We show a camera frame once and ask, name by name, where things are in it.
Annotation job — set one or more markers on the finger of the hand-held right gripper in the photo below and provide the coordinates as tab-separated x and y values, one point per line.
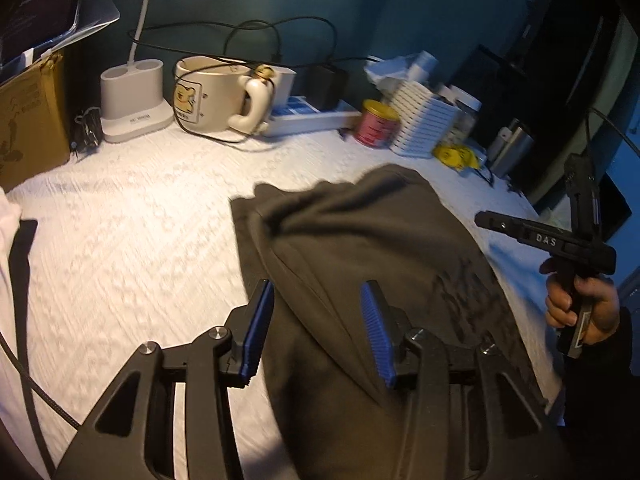
497	225

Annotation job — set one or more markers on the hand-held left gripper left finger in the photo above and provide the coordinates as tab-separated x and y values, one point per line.
256	332

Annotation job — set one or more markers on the white cloth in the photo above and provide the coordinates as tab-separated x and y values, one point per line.
7	240

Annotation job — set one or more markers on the black plug charger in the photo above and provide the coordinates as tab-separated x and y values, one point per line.
327	87

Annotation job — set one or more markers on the dark red printed board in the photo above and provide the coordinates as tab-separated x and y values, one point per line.
35	0

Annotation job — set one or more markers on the person's right hand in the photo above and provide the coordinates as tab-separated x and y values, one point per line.
602	305

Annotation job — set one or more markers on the cream bear print mug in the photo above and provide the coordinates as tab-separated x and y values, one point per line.
210	95

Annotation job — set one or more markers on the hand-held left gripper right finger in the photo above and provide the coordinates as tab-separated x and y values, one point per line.
378	335

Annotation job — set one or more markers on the yellow snack packet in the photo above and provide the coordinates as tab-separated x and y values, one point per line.
455	156

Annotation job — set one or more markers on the clear jar white lid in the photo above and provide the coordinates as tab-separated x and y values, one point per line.
465	110

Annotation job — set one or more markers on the white slotted plastic basket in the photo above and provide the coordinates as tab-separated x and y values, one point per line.
422	120

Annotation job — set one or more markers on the person's right forearm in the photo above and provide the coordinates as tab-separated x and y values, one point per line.
610	385

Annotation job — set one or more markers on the white plug charger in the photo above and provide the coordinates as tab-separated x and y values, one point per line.
284	87

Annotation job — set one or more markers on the red can yellow lid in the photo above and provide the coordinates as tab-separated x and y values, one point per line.
375	127

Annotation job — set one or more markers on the white power strip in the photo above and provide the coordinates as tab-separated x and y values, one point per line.
310	120

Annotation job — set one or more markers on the crumpled white tissue bag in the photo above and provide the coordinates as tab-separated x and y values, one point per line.
390	72

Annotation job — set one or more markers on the brown t-shirt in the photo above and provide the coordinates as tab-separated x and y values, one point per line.
325	240

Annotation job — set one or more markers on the stainless steel tumbler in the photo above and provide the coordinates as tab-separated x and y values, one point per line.
512	147

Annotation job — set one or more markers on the white textured tablecloth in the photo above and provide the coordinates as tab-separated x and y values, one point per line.
150	240

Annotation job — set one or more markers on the brown cardboard box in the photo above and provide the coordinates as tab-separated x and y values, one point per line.
30	120

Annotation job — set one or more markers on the white desk lamp base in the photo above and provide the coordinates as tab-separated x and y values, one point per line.
132	105

